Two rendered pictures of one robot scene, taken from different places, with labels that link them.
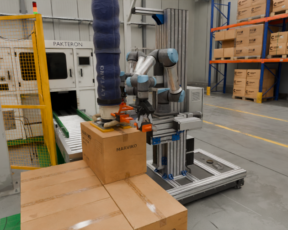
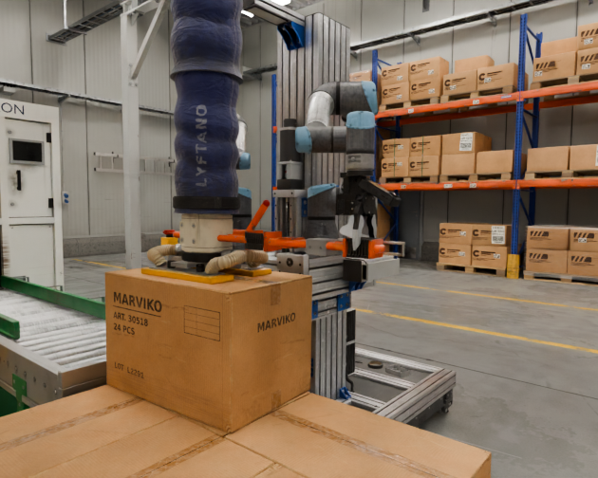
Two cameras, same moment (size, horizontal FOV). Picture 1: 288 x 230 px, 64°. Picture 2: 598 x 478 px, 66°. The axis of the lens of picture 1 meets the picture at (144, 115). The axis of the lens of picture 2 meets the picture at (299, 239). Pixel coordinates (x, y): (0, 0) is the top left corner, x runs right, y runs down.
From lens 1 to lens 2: 0.86 m
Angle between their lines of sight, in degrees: 24
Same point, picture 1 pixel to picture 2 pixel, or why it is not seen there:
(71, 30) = not seen: outside the picture
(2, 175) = not seen: outside the picture
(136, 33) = (116, 124)
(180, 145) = (338, 326)
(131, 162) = (284, 364)
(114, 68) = (232, 116)
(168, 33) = (319, 66)
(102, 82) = (201, 149)
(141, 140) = (304, 303)
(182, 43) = not seen: hidden behind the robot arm
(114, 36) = (236, 35)
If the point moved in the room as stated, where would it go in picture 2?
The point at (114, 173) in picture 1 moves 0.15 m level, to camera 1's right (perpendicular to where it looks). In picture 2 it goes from (251, 398) to (298, 391)
